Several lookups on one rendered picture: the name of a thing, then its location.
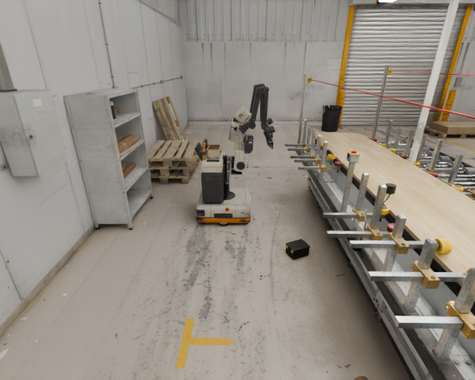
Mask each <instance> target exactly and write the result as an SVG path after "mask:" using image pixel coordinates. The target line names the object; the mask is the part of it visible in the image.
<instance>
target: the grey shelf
mask: <svg viewBox="0 0 475 380"><path fill-rule="evenodd" d="M90 92H91V93H95V94H92V95H89V94H86V93H90ZM135 92H136V93H135ZM63 97H64V101H65V104H66V110H67V113H68V116H69V122H70V125H71V128H72V134H73V138H74V141H75V147H76V150H77V153H78V159H79V162H80V165H81V171H82V174H83V178H84V184H85V187H86V190H87V196H88V199H89V202H90V208H91V211H92V215H93V220H94V224H95V227H96V228H95V229H96V230H99V229H100V227H99V226H98V224H128V228H129V230H132V229H133V226H132V222H131V220H132V218H133V217H134V215H135V213H136V212H137V211H138V210H139V209H140V207H141V206H142V205H143V204H144V202H145V201H146V199H147V198H148V196H149V195H151V197H150V199H153V194H152V184H151V178H150V172H149V163H148V156H147V151H146V141H145V135H144V129H143V119H142V113H141V108H140V102H139V101H138V100H139V91H138V88H104V89H99V90H92V91H88V92H83V93H75V94H70V95H65V96H63ZM137 97H138V98H137ZM110 101H112V102H113V105H114V107H118V108H119V110H120V112H119V113H118V114H117V115H115V117H116V119H113V117H112V110H111V106H110ZM136 101H137V102H136ZM137 106H138V108H137ZM138 111H139V112H138ZM106 113H107V114H106ZM107 116H108V117H107ZM140 116H141V117H140ZM139 122H140V123H139ZM141 122H142V123H141ZM140 127H141V129H140ZM141 132H142V134H141ZM130 134H132V135H134V136H138V137H139V142H137V143H135V144H134V145H132V146H131V147H130V148H128V149H126V150H125V151H123V152H122V153H121V154H119V151H118V143H117V139H116V136H117V137H119V136H120V135H124V136H125V137H126V136H129V135H130ZM113 140H114V141H113ZM112 144H113V146H112ZM144 144H145V145H144ZM143 148H144V150H143ZM113 149H114V150H113ZM114 153H115V154H114ZM144 153H145V155H144ZM145 159H146V160H145ZM121 162H123V163H124V164H126V165H127V166H129V165H130V164H131V163H132V162H133V163H135V164H136V167H135V168H134V169H133V170H132V171H131V172H130V173H129V174H128V175H127V176H126V177H125V178H124V176H123V172H122V167H121ZM116 165H117V166H116ZM117 168H118V170H117ZM146 170H147V171H146ZM147 174H148V176H147ZM118 177H119V178H118ZM119 180H120V182H119ZM148 180H149V181H148ZM89 188H90V189H89ZM97 223H98V224H97Z"/></svg>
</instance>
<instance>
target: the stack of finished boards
mask: <svg viewBox="0 0 475 380"><path fill-rule="evenodd" d="M429 127H430V128H432V129H435V130H438V131H441V132H444V133H475V121H431V122H430V126H429Z"/></svg>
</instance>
